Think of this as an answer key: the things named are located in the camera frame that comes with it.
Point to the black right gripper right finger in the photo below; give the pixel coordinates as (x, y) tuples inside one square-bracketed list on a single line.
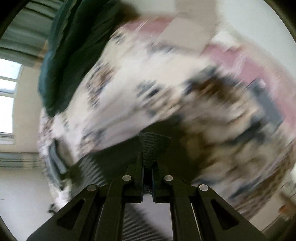
[(199, 213)]

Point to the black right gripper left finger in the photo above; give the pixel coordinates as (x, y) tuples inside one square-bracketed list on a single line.
[(106, 182)]

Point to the black white striped garment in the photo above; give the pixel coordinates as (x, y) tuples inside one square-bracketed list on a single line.
[(158, 143)]

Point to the floral bed blanket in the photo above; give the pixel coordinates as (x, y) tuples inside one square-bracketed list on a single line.
[(238, 116)]

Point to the window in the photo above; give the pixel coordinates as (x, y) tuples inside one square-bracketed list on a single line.
[(10, 72)]

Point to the grey green curtain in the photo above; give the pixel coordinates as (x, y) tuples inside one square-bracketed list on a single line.
[(25, 39)]

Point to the dark green folded blanket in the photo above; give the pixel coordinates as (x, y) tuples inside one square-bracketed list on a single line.
[(78, 35)]

